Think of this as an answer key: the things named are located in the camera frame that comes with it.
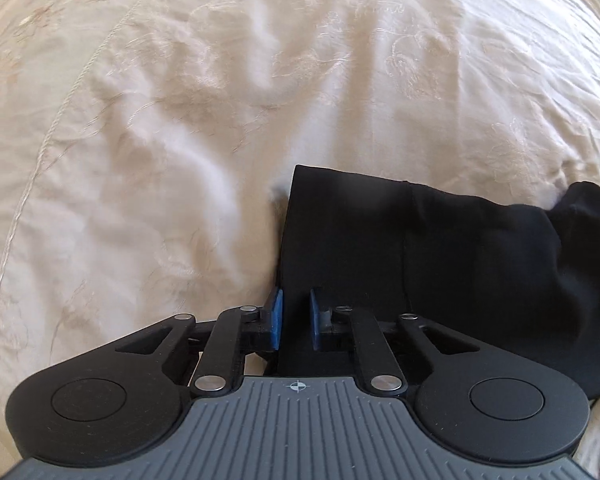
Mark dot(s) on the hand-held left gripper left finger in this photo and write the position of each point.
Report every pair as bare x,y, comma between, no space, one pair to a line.
277,316

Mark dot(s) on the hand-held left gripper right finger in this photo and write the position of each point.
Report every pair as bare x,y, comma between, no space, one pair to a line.
314,320

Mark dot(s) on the black pants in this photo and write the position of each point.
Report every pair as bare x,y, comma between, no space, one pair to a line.
430,260

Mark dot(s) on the cream embroidered bedspread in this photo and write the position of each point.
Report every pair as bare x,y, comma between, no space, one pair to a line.
180,135

